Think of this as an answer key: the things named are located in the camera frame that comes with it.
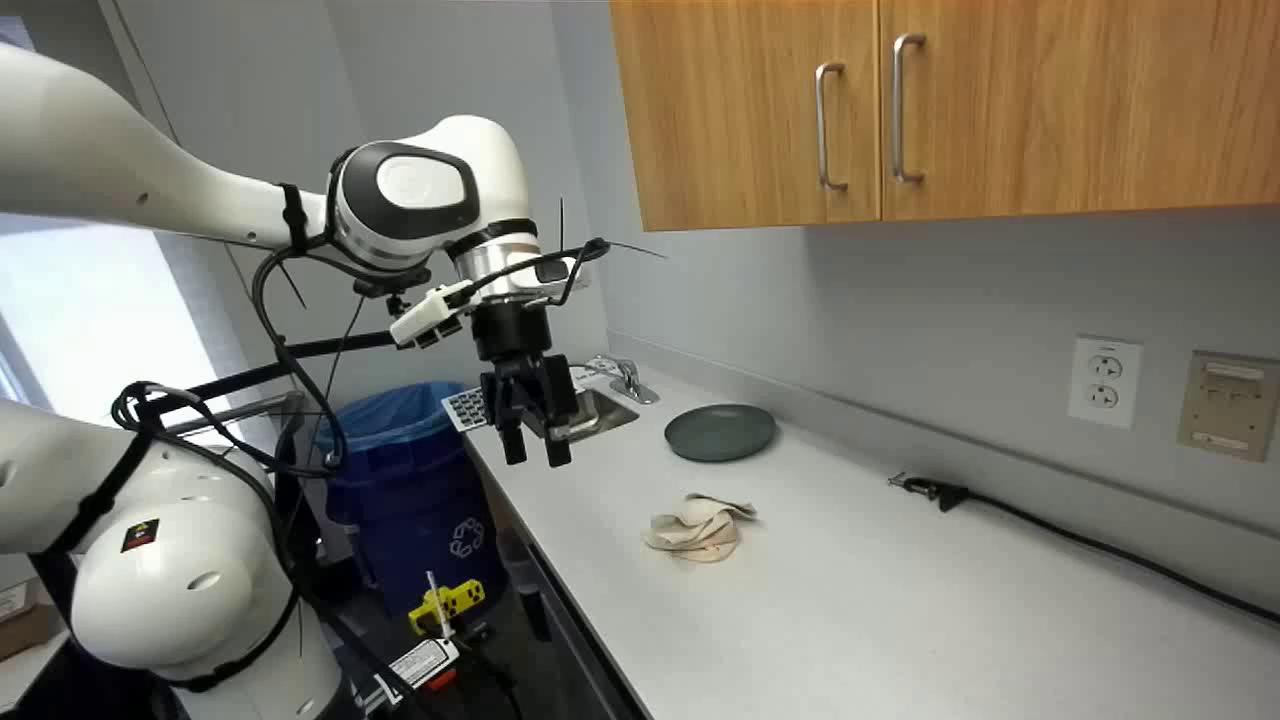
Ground beige kitchen towel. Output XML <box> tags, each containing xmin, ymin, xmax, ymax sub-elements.
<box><xmin>641</xmin><ymin>488</ymin><xmax>765</xmax><ymax>568</ymax></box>

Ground beige wall plate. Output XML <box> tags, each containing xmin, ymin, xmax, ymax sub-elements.
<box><xmin>1172</xmin><ymin>348</ymin><xmax>1280</xmax><ymax>470</ymax></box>

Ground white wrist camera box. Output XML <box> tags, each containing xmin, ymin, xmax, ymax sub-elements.
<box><xmin>387</xmin><ymin>282</ymin><xmax>471</xmax><ymax>355</ymax></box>

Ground yellow clamp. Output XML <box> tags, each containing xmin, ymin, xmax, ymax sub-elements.
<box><xmin>405</xmin><ymin>571</ymin><xmax>491</xmax><ymax>640</ymax></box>

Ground bright window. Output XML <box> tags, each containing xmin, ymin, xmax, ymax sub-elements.
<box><xmin>0</xmin><ymin>215</ymin><xmax>221</xmax><ymax>434</ymax></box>

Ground wooden wall cabinet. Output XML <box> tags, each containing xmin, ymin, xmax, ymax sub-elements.
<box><xmin>608</xmin><ymin>0</ymin><xmax>1280</xmax><ymax>238</ymax></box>

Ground checkered pattern board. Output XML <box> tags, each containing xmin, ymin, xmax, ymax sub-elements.
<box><xmin>439</xmin><ymin>386</ymin><xmax>499</xmax><ymax>436</ymax></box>

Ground white power outlet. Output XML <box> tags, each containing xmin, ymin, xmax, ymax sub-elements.
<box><xmin>1065</xmin><ymin>332</ymin><xmax>1146</xmax><ymax>434</ymax></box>

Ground white red device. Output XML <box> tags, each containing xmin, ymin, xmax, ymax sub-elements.
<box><xmin>379</xmin><ymin>636</ymin><xmax>462</xmax><ymax>700</ymax></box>

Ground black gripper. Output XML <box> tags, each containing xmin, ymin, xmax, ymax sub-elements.
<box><xmin>467</xmin><ymin>294</ymin><xmax>583</xmax><ymax>472</ymax></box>

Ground blue recycling bin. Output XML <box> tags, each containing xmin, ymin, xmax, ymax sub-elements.
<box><xmin>316</xmin><ymin>379</ymin><xmax>510</xmax><ymax>620</ymax></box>

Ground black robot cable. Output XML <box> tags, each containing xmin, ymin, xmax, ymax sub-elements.
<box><xmin>110</xmin><ymin>234</ymin><xmax>616</xmax><ymax>538</ymax></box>

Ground dark green plate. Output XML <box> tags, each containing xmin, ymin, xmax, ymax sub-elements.
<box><xmin>661</xmin><ymin>402</ymin><xmax>778</xmax><ymax>470</ymax></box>

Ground black cord on counter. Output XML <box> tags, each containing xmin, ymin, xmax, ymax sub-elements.
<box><xmin>890</xmin><ymin>470</ymin><xmax>1280</xmax><ymax>629</ymax></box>

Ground silver cabinet handle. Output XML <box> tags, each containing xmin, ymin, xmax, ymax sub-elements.
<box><xmin>811</xmin><ymin>59</ymin><xmax>852</xmax><ymax>195</ymax></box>
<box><xmin>889</xmin><ymin>28</ymin><xmax>931</xmax><ymax>187</ymax></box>

